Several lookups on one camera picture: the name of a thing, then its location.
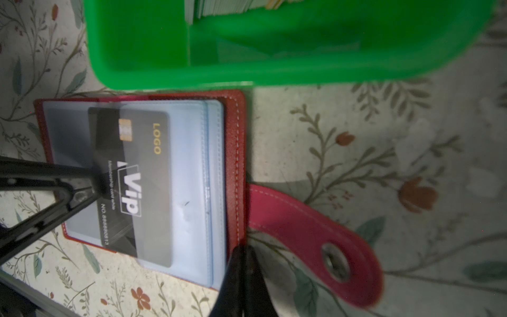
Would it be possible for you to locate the red card holder wallet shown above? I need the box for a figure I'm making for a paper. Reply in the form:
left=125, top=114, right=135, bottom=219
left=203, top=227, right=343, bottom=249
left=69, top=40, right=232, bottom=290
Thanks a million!
left=34, top=91, right=384, bottom=308

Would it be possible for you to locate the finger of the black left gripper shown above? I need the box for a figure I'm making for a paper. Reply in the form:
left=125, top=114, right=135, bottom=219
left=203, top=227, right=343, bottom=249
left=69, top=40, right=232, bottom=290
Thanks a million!
left=1, top=188, right=99, bottom=264
left=1, top=157, right=106, bottom=194

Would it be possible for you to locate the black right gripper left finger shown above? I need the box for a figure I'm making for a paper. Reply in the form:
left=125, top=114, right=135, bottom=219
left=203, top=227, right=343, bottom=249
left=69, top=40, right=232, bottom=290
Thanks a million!
left=209, top=245, right=246, bottom=317

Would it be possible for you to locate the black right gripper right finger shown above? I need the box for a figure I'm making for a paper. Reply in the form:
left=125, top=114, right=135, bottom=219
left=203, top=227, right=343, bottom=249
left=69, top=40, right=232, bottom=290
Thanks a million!
left=244, top=246, right=279, bottom=317

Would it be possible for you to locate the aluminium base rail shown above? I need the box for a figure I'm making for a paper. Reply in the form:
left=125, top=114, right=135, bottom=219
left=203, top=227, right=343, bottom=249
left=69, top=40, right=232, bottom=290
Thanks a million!
left=1, top=271, right=78, bottom=316

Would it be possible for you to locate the stack of cards in tray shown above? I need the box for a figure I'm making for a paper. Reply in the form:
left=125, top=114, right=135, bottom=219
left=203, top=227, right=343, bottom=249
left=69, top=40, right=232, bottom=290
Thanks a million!
left=184, top=0, right=294, bottom=25

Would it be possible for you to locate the green card tray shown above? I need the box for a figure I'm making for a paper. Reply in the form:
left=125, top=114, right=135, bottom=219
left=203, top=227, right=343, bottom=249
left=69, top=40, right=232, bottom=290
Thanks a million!
left=83, top=1, right=496, bottom=91

